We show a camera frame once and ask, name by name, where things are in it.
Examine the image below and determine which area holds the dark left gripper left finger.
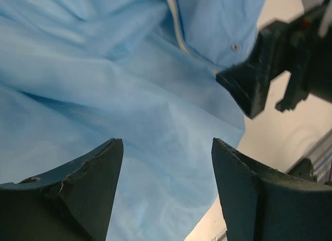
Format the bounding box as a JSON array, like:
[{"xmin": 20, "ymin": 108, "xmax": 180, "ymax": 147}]
[{"xmin": 1, "ymin": 139, "xmax": 123, "ymax": 240}]

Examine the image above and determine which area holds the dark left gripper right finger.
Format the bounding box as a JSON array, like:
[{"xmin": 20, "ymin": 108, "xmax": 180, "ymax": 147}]
[{"xmin": 212, "ymin": 138, "xmax": 331, "ymax": 240}]

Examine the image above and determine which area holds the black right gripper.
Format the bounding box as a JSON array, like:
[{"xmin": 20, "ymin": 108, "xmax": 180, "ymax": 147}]
[{"xmin": 216, "ymin": 0, "xmax": 331, "ymax": 119}]

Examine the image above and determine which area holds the light blue zip jacket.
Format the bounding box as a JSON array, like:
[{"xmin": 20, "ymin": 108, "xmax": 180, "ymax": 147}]
[{"xmin": 1, "ymin": 0, "xmax": 265, "ymax": 240}]

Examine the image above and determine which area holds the aluminium front mounting rail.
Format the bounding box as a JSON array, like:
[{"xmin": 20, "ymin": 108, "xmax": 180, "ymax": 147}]
[{"xmin": 287, "ymin": 129, "xmax": 331, "ymax": 186}]

